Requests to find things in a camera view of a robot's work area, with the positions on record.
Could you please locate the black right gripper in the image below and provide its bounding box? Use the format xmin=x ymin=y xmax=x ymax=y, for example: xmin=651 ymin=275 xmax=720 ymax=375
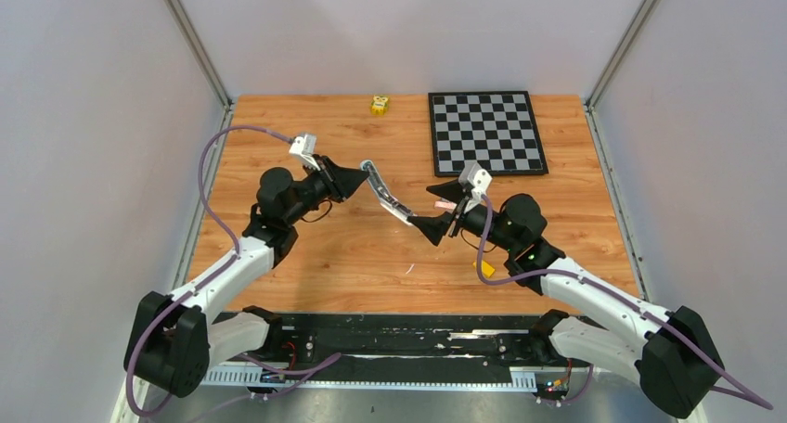
xmin=407 ymin=178 xmax=519 ymax=254

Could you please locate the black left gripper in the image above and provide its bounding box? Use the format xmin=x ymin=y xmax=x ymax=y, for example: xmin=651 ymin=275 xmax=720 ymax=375
xmin=284 ymin=155 xmax=368 ymax=226

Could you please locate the pink white small stapler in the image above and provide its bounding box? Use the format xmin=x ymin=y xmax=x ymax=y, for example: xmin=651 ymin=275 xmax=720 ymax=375
xmin=433 ymin=200 xmax=457 ymax=211

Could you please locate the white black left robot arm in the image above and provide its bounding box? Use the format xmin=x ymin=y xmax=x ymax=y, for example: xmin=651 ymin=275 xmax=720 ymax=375
xmin=124 ymin=155 xmax=368 ymax=398

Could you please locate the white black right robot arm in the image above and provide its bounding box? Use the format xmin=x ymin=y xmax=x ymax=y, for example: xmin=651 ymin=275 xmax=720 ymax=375
xmin=407 ymin=181 xmax=724 ymax=419

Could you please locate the yellow rectangular block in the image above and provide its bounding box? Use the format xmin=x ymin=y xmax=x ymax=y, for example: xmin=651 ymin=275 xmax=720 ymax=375
xmin=472 ymin=260 xmax=496 ymax=279

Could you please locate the small yellow toy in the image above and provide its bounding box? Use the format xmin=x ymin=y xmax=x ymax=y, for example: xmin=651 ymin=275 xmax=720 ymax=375
xmin=369 ymin=95 xmax=390 ymax=115

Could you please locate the black grey chessboard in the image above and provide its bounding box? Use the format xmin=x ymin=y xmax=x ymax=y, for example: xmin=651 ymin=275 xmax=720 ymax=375
xmin=427 ymin=90 xmax=548 ymax=177

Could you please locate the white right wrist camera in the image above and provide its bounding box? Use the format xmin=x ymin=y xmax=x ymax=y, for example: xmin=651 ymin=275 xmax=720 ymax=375
xmin=458 ymin=161 xmax=493 ymax=201

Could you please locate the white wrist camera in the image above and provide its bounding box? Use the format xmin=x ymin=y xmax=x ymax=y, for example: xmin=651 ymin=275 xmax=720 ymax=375
xmin=458 ymin=161 xmax=493 ymax=201
xmin=289 ymin=133 xmax=320 ymax=171

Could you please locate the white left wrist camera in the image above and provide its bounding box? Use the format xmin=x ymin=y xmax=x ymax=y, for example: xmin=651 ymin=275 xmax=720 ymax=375
xmin=289 ymin=133 xmax=320 ymax=171

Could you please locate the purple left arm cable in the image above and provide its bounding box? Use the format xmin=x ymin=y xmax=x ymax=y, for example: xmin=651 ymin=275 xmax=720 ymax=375
xmin=124 ymin=124 xmax=296 ymax=417

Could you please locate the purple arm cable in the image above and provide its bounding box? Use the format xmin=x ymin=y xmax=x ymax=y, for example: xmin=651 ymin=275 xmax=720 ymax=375
xmin=475 ymin=194 xmax=775 ymax=411
xmin=124 ymin=124 xmax=296 ymax=417

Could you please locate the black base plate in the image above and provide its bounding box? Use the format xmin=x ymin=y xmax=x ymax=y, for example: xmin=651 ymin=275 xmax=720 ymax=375
xmin=248 ymin=313 xmax=587 ymax=369

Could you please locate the aluminium rail base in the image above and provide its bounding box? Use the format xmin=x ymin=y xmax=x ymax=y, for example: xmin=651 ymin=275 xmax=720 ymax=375
xmin=110 ymin=321 xmax=708 ymax=423

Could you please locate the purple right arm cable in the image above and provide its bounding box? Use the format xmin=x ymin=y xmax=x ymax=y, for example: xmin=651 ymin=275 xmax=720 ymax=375
xmin=475 ymin=194 xmax=775 ymax=411

